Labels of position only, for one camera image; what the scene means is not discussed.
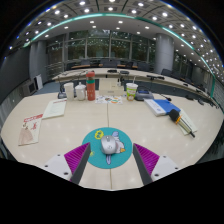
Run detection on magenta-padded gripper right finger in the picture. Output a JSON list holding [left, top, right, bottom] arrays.
[[132, 143, 183, 186]]

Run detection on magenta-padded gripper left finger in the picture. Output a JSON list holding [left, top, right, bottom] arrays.
[[42, 142, 92, 186]]

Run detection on silver computer mouse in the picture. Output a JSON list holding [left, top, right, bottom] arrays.
[[100, 134, 117, 155]]

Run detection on round teal cartoon mouse pad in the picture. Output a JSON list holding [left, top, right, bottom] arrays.
[[81, 126, 133, 170]]

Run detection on blue and white book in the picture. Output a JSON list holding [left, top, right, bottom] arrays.
[[143, 98, 182, 117]]

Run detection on red and white leaflet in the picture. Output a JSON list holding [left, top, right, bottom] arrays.
[[17, 113, 44, 147]]

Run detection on white paper document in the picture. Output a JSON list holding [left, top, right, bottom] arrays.
[[41, 98, 68, 120]]

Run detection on white booklet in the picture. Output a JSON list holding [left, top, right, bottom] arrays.
[[178, 108, 198, 136]]

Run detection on dark grey bag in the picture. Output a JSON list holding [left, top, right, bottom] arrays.
[[134, 89, 155, 102]]

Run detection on white lidded mug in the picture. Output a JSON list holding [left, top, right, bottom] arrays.
[[74, 82, 87, 102]]

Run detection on colourful printed flyer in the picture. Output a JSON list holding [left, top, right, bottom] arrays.
[[94, 95, 124, 105]]

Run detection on tall white cup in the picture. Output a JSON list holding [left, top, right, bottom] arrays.
[[63, 82, 75, 102]]

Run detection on paper cup with green print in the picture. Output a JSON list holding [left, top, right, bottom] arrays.
[[125, 82, 139, 102]]

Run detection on red bottle with green band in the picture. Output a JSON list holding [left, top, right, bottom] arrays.
[[85, 70, 97, 102]]

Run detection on beige cardboard box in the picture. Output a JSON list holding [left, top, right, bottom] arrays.
[[98, 78, 125, 97]]

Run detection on grey boxy appliance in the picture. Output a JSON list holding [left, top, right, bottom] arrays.
[[21, 79, 38, 98]]

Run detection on white leaning board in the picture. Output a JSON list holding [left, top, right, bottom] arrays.
[[35, 73, 44, 90]]

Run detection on long curved conference desk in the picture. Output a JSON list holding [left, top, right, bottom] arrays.
[[53, 67, 218, 108]]

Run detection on dark office chairs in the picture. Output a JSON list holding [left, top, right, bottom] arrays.
[[79, 58, 214, 101]]

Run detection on ceiling lights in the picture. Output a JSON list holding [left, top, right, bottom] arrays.
[[6, 0, 224, 78]]

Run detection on black tool with orange ring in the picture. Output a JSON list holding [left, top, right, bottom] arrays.
[[168, 108, 196, 139]]

